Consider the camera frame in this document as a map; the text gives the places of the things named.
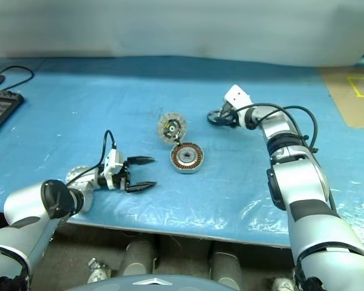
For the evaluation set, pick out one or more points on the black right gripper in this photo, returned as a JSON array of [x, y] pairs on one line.
[[229, 117]]

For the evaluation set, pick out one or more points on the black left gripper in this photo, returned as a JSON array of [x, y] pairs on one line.
[[122, 179]]

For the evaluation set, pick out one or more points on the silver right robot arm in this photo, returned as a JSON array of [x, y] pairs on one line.
[[300, 182]]

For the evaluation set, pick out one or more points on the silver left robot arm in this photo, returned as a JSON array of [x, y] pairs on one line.
[[21, 197]]

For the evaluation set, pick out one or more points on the motor stator with copper windings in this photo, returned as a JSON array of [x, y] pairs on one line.
[[177, 157]]

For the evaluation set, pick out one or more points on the silver motor end cover disc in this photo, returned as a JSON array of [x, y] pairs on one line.
[[170, 127]]

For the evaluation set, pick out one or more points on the blue plastic table cover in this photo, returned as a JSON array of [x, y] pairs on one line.
[[79, 106]]

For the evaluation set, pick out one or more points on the white crumpled object under table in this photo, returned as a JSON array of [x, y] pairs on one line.
[[283, 285], [98, 271]]

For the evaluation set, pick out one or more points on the grey-blue robot torso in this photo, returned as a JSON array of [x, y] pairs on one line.
[[151, 283]]

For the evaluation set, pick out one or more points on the brown cardboard sheet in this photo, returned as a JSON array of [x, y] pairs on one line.
[[352, 112]]

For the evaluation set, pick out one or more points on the yellow tape square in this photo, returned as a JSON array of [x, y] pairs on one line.
[[354, 86]]

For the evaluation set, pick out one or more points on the black flat electronic device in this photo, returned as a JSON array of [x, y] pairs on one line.
[[3, 109]]

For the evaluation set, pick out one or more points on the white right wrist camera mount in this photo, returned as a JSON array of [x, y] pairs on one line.
[[236, 95]]

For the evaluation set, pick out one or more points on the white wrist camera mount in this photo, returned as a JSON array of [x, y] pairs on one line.
[[110, 160], [236, 95]]

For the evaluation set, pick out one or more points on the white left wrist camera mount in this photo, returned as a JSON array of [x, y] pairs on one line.
[[110, 160]]

